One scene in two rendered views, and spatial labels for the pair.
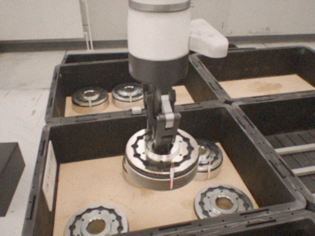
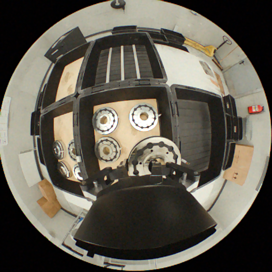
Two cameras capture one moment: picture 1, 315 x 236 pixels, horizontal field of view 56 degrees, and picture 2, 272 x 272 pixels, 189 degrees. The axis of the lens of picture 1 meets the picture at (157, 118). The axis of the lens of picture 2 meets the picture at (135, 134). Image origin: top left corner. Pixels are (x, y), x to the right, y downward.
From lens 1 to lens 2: 0.39 m
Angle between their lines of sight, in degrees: 56
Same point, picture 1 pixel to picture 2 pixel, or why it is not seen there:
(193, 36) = not seen: outside the picture
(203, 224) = (175, 136)
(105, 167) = not seen: hidden behind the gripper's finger
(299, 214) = (173, 90)
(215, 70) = (50, 100)
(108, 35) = (32, 141)
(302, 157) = (113, 72)
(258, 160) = (129, 90)
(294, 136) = (99, 71)
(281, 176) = (145, 84)
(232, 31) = (36, 93)
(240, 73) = (55, 88)
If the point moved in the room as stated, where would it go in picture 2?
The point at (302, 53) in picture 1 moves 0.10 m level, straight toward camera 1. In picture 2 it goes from (59, 61) to (64, 62)
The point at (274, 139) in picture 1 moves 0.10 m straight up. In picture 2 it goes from (98, 79) to (88, 67)
